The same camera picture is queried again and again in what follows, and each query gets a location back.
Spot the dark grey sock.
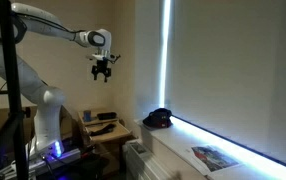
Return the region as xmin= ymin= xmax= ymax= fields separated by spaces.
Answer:
xmin=90 ymin=124 xmax=116 ymax=136

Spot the dark bag on windowsill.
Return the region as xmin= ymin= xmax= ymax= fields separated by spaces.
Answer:
xmin=143 ymin=108 xmax=172 ymax=129

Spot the white radiator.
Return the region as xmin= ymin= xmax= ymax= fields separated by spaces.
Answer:
xmin=123 ymin=141 xmax=173 ymax=180

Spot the magazine on windowsill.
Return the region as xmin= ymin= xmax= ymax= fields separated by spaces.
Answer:
xmin=192 ymin=146 xmax=239 ymax=172

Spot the black tripod pole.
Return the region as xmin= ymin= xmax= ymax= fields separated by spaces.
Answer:
xmin=0 ymin=0 xmax=29 ymax=180

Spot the blue cup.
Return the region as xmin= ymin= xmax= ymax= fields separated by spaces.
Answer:
xmin=83 ymin=110 xmax=91 ymax=122

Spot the white roller blind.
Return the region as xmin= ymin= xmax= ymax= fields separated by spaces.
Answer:
xmin=166 ymin=0 xmax=286 ymax=163

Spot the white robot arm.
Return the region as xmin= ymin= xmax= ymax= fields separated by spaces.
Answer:
xmin=0 ymin=3 xmax=115 ymax=159

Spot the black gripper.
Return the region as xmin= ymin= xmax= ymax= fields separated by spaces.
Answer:
xmin=91 ymin=60 xmax=111 ymax=83

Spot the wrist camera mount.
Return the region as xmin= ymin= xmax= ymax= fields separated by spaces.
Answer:
xmin=90 ymin=50 xmax=120 ymax=64

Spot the wooden side cabinet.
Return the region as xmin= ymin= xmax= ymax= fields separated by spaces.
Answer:
xmin=78 ymin=109 xmax=132 ymax=175

